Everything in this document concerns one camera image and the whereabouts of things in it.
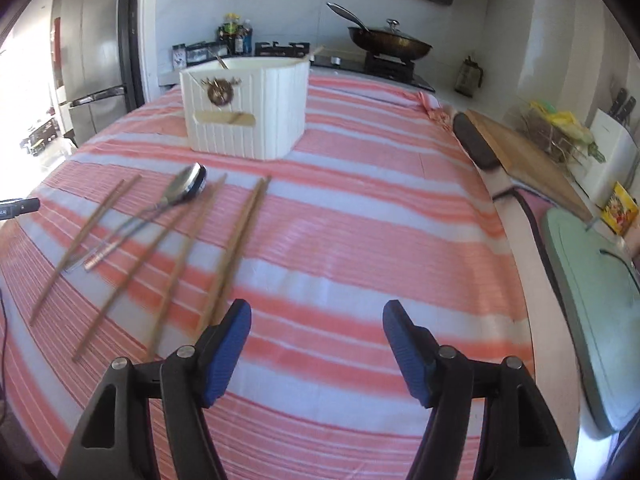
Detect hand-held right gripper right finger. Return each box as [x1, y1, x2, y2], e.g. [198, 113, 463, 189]
[382, 300, 576, 480]

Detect yellow plastic bag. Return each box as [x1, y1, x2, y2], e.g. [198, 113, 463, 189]
[530, 100, 593, 143]

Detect green cutting board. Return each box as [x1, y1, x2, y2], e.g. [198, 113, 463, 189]
[541, 206, 640, 436]

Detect black spice jar set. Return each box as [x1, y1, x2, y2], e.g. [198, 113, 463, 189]
[186, 41, 232, 64]

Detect metal wire dish rack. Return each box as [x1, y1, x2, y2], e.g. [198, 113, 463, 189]
[519, 102, 595, 167]

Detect pink mat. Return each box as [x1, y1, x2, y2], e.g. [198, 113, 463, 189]
[512, 184, 558, 281]

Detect wooden cutting board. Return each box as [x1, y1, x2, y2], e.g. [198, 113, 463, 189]
[465, 108, 594, 222]

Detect dark oil jug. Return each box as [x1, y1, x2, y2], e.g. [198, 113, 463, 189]
[454, 54, 485, 97]

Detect glass wok lid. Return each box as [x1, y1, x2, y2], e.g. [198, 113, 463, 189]
[356, 18, 427, 47]

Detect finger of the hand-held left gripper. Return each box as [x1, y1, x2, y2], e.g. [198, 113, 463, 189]
[0, 198, 41, 220]

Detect yellow-capped sauce bottle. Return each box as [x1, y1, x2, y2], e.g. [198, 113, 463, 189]
[217, 13, 242, 55]

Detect black gas stove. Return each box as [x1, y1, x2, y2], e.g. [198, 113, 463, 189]
[254, 40, 437, 94]

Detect dark narrow board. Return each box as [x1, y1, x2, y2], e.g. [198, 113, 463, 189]
[452, 111, 502, 171]

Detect dark metal spoon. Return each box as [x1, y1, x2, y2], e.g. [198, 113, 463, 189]
[65, 161, 209, 275]

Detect pink white striped cloth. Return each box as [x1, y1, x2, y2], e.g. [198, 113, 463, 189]
[0, 67, 537, 480]

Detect dark wok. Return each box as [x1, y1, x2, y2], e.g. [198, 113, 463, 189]
[326, 2, 434, 61]

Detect dining furniture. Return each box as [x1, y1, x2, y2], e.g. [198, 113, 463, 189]
[19, 112, 67, 157]

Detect grey refrigerator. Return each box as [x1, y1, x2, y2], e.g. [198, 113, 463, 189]
[49, 0, 132, 147]

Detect white knife block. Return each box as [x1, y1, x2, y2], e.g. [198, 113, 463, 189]
[569, 87, 640, 207]

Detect white ribbed utensil holder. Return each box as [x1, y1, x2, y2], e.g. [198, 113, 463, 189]
[179, 56, 312, 162]

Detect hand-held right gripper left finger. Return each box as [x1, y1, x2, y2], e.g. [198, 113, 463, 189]
[57, 299, 252, 480]

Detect silver metal spoon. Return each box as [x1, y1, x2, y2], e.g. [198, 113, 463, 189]
[82, 164, 203, 272]

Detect yellow packet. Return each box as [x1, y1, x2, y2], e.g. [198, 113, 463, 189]
[599, 181, 640, 237]

